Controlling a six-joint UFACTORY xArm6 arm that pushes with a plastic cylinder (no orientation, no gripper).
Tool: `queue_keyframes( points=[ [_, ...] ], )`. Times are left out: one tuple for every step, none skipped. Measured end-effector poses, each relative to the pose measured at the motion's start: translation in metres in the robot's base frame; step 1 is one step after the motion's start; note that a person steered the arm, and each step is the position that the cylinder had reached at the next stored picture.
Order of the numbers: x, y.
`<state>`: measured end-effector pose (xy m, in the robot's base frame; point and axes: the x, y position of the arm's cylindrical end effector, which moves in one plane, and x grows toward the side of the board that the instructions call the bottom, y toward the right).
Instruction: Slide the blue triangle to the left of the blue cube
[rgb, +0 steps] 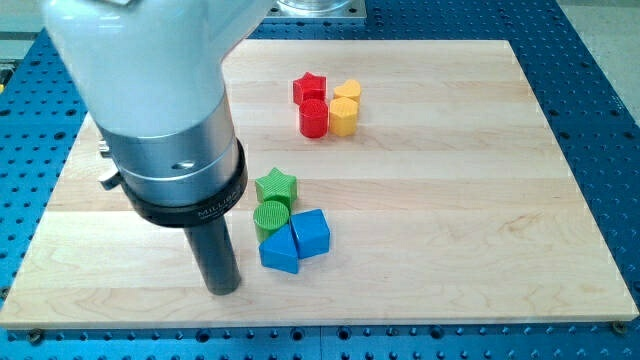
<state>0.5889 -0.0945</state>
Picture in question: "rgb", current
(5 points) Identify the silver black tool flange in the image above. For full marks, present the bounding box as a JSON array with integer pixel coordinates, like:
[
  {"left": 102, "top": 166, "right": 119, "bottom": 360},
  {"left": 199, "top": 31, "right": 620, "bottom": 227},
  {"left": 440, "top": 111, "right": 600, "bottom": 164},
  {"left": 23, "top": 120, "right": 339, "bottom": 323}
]
[{"left": 98, "top": 95, "right": 248, "bottom": 228}]

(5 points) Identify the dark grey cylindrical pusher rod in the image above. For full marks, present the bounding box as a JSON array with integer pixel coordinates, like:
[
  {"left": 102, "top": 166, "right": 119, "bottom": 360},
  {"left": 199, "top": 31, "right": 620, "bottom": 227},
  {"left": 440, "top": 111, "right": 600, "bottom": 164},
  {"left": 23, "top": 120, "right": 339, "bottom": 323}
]
[{"left": 185, "top": 217, "right": 241, "bottom": 295}]

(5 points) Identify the blue triangle block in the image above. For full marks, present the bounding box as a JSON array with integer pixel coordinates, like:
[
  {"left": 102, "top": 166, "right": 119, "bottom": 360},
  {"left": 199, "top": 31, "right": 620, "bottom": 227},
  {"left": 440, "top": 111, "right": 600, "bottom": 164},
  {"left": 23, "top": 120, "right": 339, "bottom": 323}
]
[{"left": 259, "top": 225, "right": 299, "bottom": 274}]

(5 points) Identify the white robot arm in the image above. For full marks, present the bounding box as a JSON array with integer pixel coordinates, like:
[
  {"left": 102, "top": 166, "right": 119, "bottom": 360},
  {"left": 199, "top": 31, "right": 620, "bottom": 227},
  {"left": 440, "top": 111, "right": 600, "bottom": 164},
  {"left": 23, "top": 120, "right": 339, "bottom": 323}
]
[{"left": 43, "top": 0, "right": 271, "bottom": 295}]

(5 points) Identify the blue cube block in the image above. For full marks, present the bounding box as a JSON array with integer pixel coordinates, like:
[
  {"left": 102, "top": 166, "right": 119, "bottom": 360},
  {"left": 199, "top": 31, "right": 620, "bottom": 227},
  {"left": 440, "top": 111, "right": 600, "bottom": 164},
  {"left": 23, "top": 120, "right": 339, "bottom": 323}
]
[{"left": 290, "top": 209, "right": 331, "bottom": 259}]

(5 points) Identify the green cylinder block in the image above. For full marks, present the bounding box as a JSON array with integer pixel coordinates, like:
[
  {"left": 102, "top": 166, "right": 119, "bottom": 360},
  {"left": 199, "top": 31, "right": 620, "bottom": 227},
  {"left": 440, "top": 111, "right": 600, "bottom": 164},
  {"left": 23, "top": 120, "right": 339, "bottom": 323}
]
[{"left": 253, "top": 200, "right": 290, "bottom": 243}]

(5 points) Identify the green star block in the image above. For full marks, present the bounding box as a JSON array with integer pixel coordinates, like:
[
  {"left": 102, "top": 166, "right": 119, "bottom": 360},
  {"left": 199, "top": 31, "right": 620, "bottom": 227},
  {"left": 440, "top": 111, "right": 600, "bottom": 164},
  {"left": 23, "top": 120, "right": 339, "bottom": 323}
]
[{"left": 255, "top": 168, "right": 297, "bottom": 210}]

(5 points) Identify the red cylinder block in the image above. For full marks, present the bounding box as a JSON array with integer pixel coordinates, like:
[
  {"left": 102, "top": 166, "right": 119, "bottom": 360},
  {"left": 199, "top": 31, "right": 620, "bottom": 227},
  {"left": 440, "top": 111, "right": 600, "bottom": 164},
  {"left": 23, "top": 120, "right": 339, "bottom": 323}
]
[{"left": 299, "top": 99, "right": 328, "bottom": 138}]

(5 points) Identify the red star block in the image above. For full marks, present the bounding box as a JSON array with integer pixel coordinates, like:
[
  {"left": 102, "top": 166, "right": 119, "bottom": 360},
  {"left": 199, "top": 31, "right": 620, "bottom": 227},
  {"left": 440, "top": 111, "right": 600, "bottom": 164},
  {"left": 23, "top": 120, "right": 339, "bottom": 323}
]
[{"left": 292, "top": 72, "right": 326, "bottom": 105}]

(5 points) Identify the yellow hexagon block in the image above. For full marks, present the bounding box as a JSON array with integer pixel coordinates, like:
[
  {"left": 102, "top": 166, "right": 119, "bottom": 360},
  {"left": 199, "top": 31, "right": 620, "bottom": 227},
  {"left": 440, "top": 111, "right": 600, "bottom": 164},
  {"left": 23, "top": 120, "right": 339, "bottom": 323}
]
[{"left": 329, "top": 97, "right": 359, "bottom": 137}]

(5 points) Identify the wooden board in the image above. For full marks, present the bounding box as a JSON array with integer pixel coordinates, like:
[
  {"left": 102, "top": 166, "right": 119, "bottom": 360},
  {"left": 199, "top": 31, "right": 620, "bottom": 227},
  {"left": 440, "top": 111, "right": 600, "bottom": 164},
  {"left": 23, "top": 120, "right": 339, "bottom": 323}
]
[{"left": 1, "top": 40, "right": 638, "bottom": 329}]

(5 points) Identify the yellow heart block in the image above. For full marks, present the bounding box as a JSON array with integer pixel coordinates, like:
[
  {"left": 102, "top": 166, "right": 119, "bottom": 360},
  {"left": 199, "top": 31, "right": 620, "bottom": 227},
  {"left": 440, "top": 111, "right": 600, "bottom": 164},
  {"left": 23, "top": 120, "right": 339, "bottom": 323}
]
[{"left": 333, "top": 79, "right": 362, "bottom": 103}]

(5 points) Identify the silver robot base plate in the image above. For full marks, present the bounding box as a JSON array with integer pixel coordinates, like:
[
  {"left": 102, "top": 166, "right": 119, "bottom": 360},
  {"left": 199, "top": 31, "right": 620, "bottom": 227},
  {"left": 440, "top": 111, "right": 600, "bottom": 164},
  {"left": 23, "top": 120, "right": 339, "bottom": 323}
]
[{"left": 263, "top": 0, "right": 367, "bottom": 24}]

